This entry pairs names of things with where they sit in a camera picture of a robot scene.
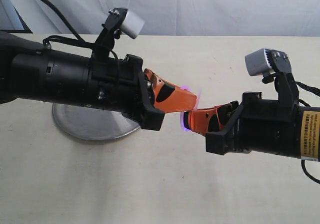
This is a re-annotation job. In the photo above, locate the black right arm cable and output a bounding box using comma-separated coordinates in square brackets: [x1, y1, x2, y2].
[294, 81, 320, 184]

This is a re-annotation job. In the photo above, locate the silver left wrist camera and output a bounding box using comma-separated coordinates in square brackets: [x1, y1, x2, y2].
[108, 8, 145, 39]

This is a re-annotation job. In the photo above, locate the white backdrop cloth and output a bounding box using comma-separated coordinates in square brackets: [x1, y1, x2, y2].
[0, 0, 320, 37]

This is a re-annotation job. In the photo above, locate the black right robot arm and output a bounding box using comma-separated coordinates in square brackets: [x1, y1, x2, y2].
[180, 92, 320, 162]

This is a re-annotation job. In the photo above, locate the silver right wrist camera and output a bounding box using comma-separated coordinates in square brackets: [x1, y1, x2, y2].
[244, 48, 292, 83]

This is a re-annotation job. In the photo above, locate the pink plastic straw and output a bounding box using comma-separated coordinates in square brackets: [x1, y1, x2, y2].
[179, 85, 202, 132]

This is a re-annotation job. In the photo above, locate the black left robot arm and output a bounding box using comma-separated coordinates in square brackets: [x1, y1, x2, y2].
[0, 32, 198, 131]

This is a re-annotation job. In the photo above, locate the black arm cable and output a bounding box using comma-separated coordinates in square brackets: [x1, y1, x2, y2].
[294, 81, 320, 184]
[0, 0, 120, 64]

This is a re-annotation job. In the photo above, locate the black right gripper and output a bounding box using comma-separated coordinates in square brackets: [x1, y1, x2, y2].
[182, 92, 301, 158]

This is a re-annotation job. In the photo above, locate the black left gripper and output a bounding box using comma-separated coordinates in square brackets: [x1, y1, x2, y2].
[86, 54, 189, 131]

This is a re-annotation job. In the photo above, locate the round steel plate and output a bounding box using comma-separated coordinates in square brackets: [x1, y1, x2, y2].
[51, 103, 140, 141]

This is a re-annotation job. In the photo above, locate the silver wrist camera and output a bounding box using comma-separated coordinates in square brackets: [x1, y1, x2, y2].
[108, 8, 145, 39]
[244, 48, 292, 83]

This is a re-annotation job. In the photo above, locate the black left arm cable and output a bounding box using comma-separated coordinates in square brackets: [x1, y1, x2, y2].
[0, 0, 120, 64]

